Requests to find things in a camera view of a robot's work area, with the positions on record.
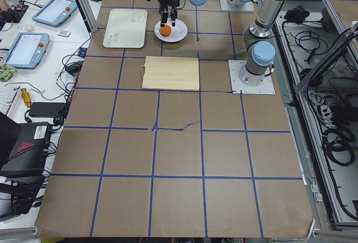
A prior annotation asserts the white ceramic plate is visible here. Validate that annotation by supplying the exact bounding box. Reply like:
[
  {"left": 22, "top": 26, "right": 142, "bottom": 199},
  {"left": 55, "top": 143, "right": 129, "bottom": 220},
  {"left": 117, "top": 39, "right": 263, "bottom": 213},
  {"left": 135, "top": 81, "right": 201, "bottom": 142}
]
[{"left": 154, "top": 18, "right": 187, "bottom": 43}]

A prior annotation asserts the white keyboard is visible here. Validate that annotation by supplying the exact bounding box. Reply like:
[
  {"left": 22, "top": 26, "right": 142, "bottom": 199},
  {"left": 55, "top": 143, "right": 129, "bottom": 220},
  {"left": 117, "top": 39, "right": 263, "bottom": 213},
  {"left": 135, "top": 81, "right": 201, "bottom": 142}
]
[{"left": 1, "top": 85, "right": 21, "bottom": 116}]

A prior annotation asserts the orange fruit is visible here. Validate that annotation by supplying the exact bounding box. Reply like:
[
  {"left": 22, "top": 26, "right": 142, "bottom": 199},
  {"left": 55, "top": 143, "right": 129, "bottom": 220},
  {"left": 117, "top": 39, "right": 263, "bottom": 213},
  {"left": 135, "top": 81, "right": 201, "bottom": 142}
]
[{"left": 159, "top": 25, "right": 172, "bottom": 37}]

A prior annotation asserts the cream bear tray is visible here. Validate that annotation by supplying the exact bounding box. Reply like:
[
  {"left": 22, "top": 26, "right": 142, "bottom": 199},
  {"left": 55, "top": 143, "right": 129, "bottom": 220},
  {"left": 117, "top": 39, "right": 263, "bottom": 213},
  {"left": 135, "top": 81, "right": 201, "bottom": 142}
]
[{"left": 102, "top": 9, "right": 148, "bottom": 49}]

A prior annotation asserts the aluminium frame post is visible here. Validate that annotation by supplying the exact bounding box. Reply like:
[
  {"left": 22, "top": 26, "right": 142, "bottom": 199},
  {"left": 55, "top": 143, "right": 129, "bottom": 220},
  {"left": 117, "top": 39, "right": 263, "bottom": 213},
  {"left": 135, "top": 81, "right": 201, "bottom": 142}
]
[{"left": 75, "top": 0, "right": 98, "bottom": 34}]

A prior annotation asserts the yellow cylindrical tool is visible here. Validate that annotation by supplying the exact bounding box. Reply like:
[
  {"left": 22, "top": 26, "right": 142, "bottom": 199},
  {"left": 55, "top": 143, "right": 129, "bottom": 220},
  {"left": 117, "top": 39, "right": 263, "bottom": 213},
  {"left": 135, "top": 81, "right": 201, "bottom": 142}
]
[{"left": 21, "top": 88, "right": 32, "bottom": 108}]

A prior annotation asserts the black power adapter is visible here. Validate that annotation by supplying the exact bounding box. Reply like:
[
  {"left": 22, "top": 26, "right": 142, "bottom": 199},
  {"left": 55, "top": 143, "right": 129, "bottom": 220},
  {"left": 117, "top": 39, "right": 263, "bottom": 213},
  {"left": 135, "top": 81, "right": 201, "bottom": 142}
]
[{"left": 29, "top": 102, "right": 65, "bottom": 118}]

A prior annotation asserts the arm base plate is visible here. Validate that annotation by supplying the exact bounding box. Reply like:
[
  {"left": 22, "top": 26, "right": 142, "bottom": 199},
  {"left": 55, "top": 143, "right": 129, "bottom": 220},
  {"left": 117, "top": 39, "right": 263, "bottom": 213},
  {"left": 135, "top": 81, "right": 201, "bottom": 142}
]
[
  {"left": 220, "top": 0, "right": 255, "bottom": 13},
  {"left": 228, "top": 60, "right": 275, "bottom": 95}
]

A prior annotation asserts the bamboo cutting board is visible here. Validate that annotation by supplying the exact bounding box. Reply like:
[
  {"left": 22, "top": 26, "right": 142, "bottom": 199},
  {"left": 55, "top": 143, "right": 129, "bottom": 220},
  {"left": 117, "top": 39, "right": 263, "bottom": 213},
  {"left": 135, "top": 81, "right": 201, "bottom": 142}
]
[{"left": 142, "top": 56, "right": 200, "bottom": 91}]

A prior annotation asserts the metal cable tray frame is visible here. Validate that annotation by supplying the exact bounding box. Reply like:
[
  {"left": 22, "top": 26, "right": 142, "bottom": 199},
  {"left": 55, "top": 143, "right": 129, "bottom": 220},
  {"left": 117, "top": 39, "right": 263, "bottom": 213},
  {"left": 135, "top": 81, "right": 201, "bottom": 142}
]
[{"left": 275, "top": 0, "right": 357, "bottom": 230}]

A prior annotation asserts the lower blue teach pendant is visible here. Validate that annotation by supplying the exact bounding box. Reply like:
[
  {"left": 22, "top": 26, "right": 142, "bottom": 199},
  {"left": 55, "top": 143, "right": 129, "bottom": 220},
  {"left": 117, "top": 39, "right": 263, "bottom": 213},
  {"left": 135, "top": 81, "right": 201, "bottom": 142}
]
[{"left": 5, "top": 32, "right": 50, "bottom": 69}]

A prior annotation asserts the blue teach pendant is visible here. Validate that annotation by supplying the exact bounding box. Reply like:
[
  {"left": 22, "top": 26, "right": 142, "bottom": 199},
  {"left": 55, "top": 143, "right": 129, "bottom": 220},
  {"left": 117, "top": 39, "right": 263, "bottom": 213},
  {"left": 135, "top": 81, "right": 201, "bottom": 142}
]
[
  {"left": 5, "top": 32, "right": 50, "bottom": 69},
  {"left": 32, "top": 0, "right": 77, "bottom": 27}
]

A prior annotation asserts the black computer box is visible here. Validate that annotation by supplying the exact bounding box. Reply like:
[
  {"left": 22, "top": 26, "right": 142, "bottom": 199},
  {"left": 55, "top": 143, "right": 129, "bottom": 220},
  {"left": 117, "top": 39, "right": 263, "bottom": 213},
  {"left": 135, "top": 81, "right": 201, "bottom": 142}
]
[{"left": 1, "top": 114, "right": 53, "bottom": 178}]

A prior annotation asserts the upper blue teach pendant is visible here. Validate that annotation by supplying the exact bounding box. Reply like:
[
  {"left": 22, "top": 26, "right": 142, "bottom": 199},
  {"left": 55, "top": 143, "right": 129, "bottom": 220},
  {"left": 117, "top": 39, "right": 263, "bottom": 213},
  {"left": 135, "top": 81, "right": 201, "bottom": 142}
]
[{"left": 32, "top": 0, "right": 77, "bottom": 27}]

